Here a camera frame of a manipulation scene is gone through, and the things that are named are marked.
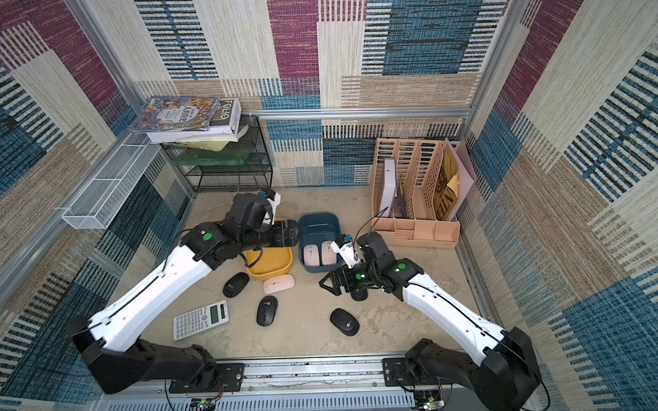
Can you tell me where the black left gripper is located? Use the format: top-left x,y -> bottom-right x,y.
240,217 -> 306,253

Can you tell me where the black mouse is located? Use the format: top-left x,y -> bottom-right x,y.
330,308 -> 360,337
256,295 -> 279,327
350,289 -> 368,301
222,272 -> 250,298

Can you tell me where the pink mouse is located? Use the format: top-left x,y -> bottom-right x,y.
262,274 -> 296,295
320,241 -> 338,266
303,244 -> 320,267

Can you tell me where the teal plastic bin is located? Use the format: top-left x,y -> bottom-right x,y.
298,212 -> 344,273

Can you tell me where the yellow plastic bin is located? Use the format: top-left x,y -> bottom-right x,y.
244,248 -> 293,282

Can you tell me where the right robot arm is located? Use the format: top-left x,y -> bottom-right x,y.
320,232 -> 544,410

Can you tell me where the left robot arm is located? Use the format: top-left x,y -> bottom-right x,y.
66,188 -> 301,394

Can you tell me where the white binder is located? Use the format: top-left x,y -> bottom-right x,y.
378,158 -> 397,217

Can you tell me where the pink desk organizer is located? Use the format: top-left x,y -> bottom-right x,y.
369,138 -> 460,249

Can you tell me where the white calculator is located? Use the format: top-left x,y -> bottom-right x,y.
172,300 -> 230,342

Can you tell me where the white book under stack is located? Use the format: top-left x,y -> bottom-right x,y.
147,125 -> 249,143

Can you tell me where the green folder on shelf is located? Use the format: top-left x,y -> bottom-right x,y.
173,149 -> 252,167

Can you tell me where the black folio book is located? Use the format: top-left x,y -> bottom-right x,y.
209,99 -> 242,133

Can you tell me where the lilac folder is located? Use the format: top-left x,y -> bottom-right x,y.
444,140 -> 476,221

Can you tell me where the colourful picture book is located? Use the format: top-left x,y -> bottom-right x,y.
131,97 -> 219,133

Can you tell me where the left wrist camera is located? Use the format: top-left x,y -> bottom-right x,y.
259,188 -> 281,224

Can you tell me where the black wire shelf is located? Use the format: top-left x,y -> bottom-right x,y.
162,116 -> 273,194

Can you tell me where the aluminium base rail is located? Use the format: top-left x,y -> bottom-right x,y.
85,354 -> 485,410

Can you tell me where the white wire basket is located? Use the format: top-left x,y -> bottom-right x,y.
62,143 -> 159,230

